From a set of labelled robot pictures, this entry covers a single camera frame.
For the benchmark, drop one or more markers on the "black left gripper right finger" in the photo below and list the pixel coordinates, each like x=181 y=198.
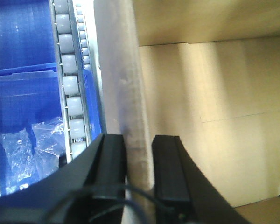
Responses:
x=185 y=191

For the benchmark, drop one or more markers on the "clear plastic bag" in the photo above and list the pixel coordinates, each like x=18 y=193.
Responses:
x=29 y=164

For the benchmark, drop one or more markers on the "grey roller rail left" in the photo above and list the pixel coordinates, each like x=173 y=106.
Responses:
x=69 y=66

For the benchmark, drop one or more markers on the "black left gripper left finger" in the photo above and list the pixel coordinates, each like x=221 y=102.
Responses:
x=72 y=194

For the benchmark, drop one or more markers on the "brown cardboard box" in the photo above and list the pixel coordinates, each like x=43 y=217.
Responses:
x=207 y=71

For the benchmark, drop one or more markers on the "blue bin with plastic bags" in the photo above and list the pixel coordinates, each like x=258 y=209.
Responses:
x=29 y=91

